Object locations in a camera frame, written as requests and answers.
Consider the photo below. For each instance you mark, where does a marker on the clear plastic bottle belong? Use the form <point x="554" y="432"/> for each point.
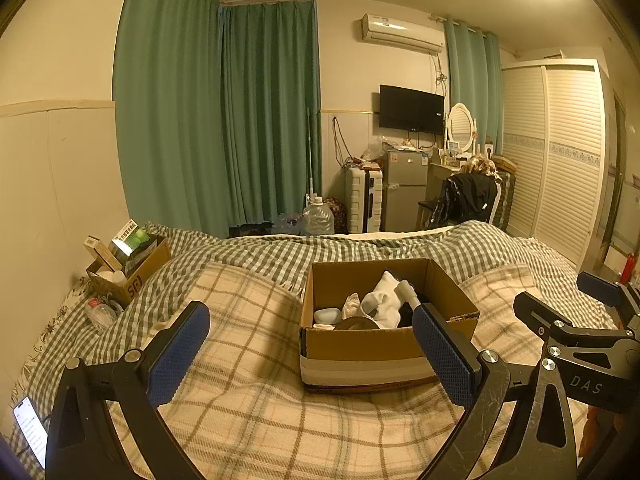
<point x="102" y="314"/>

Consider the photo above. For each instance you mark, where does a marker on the grey small fridge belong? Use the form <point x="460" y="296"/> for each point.
<point x="405" y="190"/>

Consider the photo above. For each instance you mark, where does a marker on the white mop pole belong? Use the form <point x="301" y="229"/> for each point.
<point x="311" y="155"/>

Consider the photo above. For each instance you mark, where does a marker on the brown cardboard box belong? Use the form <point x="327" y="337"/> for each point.
<point x="360" y="355"/>

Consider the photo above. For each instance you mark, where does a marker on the lit smartphone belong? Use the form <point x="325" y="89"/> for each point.
<point x="31" y="430"/>

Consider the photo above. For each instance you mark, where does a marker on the narrow green curtain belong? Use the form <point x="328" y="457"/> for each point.
<point x="472" y="80"/>

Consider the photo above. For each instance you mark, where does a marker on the white plastic tube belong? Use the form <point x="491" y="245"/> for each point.
<point x="406" y="291"/>

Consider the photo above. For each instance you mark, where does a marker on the white ribbed suitcase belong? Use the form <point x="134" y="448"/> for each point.
<point x="361" y="200"/>

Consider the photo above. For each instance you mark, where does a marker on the pack of water bottles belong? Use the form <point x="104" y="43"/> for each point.
<point x="289" y="224"/>

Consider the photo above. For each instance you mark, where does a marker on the green checked duvet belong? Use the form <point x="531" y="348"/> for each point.
<point x="350" y="247"/>

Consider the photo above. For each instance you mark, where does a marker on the wide green curtain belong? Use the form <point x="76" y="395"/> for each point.
<point x="170" y="100"/>

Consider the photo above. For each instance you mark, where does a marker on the green label box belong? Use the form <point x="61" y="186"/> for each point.
<point x="129" y="237"/>

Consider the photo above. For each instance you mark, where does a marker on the white oval mirror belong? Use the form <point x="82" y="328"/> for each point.
<point x="460" y="125"/>

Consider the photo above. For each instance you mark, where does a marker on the black jacket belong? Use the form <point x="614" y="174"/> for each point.
<point x="465" y="195"/>

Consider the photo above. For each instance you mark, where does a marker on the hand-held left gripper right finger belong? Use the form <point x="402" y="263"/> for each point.
<point x="442" y="360"/>

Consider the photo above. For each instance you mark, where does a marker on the light blue tissue packet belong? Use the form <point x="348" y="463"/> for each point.
<point x="327" y="316"/>

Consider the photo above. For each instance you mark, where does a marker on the white sock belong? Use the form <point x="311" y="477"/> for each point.
<point x="385" y="294"/>

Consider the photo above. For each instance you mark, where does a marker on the clear plastic bag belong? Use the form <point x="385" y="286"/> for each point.
<point x="374" y="149"/>

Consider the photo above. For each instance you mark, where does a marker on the black round device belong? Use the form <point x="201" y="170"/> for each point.
<point x="357" y="324"/>

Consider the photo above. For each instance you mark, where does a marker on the beige plaid blanket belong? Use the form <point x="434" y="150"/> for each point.
<point x="250" y="410"/>

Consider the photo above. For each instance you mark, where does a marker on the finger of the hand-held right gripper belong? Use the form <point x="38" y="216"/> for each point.
<point x="600" y="289"/>
<point x="537" y="315"/>

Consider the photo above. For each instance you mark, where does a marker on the beige slim box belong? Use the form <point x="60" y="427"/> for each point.
<point x="102" y="252"/>

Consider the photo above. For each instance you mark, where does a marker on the red fire extinguisher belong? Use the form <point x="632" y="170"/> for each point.
<point x="629" y="270"/>

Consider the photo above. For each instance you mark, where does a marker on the dark patterned suitcase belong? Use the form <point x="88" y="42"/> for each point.
<point x="504" y="200"/>

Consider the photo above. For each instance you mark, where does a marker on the large clear water jug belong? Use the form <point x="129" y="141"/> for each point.
<point x="318" y="219"/>

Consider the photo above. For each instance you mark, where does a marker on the white louvred wardrobe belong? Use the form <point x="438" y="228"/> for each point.
<point x="555" y="160"/>

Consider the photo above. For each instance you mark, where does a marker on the white air conditioner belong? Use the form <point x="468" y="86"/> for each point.
<point x="400" y="32"/>

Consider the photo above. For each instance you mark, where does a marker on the small printed cardboard box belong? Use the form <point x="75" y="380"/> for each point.
<point x="137" y="282"/>

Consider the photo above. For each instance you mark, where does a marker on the black wall television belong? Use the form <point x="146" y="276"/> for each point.
<point x="410" y="107"/>

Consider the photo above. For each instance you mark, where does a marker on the dark patterned bag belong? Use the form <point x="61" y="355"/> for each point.
<point x="337" y="216"/>

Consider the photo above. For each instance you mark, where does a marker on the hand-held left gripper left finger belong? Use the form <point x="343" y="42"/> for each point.
<point x="180" y="355"/>

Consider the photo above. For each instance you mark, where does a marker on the white cloth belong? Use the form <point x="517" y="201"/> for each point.
<point x="352" y="306"/>

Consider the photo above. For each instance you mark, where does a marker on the white chair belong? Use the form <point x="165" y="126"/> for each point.
<point x="495" y="200"/>

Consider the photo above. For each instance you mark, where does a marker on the person's right hand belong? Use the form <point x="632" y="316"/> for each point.
<point x="593" y="430"/>

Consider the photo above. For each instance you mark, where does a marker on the golden fluffy item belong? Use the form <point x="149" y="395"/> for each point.
<point x="480" y="166"/>

